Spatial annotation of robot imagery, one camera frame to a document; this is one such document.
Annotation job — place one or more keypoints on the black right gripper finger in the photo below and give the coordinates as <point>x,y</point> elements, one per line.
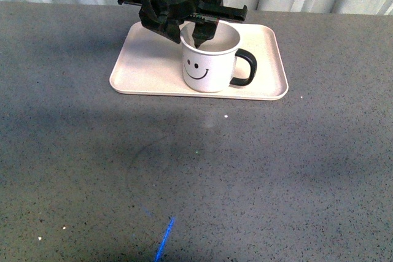
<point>162,17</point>

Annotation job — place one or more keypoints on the white smiley mug black handle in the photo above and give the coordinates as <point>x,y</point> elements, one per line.
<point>210,67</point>

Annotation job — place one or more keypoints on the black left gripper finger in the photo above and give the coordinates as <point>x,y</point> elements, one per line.
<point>203,32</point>

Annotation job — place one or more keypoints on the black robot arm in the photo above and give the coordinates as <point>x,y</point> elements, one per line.
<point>164,17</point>

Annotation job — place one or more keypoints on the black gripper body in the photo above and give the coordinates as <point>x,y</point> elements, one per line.
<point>203,8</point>

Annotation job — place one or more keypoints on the cream rectangular tray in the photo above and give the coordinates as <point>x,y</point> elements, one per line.
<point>150,64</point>

